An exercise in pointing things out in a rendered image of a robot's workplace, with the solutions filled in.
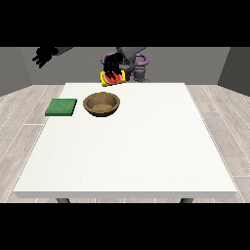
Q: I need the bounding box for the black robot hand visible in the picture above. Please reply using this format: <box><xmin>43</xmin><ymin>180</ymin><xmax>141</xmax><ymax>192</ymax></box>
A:
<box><xmin>103</xmin><ymin>52</ymin><xmax>125</xmax><ymax>81</ymax></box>
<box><xmin>31</xmin><ymin>47</ymin><xmax>60</xmax><ymax>69</ymax></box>

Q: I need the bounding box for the yellow cup with melon print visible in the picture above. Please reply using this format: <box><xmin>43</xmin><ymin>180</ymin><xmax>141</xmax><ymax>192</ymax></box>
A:
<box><xmin>100</xmin><ymin>68</ymin><xmax>127</xmax><ymax>88</ymax></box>

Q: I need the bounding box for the brown wooden bowl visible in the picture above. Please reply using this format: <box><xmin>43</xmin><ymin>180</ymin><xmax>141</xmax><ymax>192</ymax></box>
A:
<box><xmin>82</xmin><ymin>91</ymin><xmax>121</xmax><ymax>118</ymax></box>

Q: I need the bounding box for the green square pad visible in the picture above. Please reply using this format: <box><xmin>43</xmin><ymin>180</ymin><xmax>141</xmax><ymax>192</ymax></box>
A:
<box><xmin>44</xmin><ymin>98</ymin><xmax>78</xmax><ymax>117</ymax></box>

